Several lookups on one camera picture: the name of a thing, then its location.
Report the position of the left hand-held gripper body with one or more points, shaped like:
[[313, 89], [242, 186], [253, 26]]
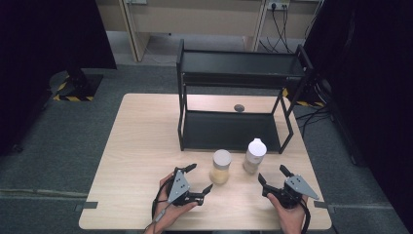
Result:
[[179, 187]]

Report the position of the grey floor tape piece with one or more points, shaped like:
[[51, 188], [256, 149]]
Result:
[[90, 205], [321, 204]]

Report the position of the jar with yellow powder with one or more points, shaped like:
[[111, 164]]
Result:
[[220, 172]]

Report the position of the black two-tier metal rack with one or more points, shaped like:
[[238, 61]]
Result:
[[232, 131]]

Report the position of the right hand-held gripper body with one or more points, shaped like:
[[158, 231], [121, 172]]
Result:
[[295, 187]]

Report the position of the white wall power socket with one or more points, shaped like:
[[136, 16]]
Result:
[[277, 4]]

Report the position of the dark curtain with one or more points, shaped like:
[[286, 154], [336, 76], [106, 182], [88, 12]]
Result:
[[373, 97], [42, 65]]

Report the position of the jar with pale grey powder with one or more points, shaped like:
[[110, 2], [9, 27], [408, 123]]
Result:
[[254, 156]]

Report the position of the grey round table grommet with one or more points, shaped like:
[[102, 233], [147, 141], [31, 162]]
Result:
[[239, 108]]

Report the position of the person's right hand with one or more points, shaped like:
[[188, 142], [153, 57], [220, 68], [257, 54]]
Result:
[[292, 219]]

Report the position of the person's left hand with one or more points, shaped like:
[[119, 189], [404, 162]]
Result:
[[170, 214]]

